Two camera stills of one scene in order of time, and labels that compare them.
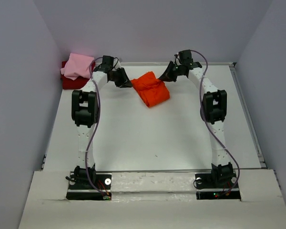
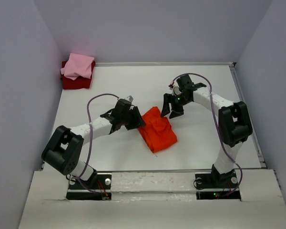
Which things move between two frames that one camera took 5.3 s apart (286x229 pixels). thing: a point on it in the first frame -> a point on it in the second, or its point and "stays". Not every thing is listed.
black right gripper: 167,76 -> 176,112
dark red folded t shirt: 79,82 stays
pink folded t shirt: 77,65 stays
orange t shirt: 153,90 -> 157,131
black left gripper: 124,82 -> 137,121
